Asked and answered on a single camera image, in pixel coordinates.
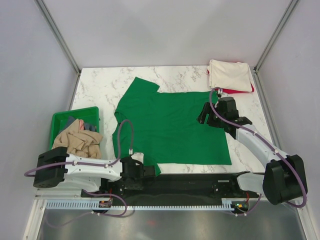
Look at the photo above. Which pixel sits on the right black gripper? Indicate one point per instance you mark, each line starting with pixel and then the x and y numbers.
pixel 206 109

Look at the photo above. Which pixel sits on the green t shirt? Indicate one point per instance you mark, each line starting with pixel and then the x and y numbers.
pixel 164 127

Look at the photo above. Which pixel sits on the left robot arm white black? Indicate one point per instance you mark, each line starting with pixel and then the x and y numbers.
pixel 58 169

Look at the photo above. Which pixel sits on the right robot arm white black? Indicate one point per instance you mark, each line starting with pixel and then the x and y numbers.
pixel 284 178

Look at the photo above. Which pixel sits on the folded red t shirt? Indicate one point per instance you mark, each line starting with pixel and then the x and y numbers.
pixel 231 82

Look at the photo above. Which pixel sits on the folded cream t shirt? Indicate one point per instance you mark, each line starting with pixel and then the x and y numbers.
pixel 228 66

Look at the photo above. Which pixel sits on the beige crumpled t shirt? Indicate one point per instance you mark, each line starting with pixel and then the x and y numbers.
pixel 81 143

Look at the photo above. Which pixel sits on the green plastic bin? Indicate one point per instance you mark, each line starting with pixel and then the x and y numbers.
pixel 90 115

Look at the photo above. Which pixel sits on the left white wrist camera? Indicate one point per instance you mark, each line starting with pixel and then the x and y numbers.
pixel 137 156

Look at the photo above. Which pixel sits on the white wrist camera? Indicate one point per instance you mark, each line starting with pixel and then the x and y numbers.
pixel 137 156
pixel 221 94

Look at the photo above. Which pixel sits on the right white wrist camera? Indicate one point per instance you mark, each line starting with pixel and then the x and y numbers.
pixel 221 94

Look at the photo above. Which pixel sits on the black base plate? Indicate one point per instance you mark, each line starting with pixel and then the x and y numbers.
pixel 191 189

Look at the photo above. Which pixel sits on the white slotted cable duct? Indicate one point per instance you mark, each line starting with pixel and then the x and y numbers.
pixel 99 205

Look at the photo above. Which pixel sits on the right aluminium frame post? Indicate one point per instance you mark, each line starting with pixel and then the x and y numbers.
pixel 276 33

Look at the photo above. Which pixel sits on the aluminium frame post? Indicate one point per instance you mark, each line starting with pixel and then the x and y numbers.
pixel 57 34
pixel 276 33

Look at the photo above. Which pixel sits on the left aluminium frame post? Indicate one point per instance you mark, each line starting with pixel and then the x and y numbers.
pixel 57 34

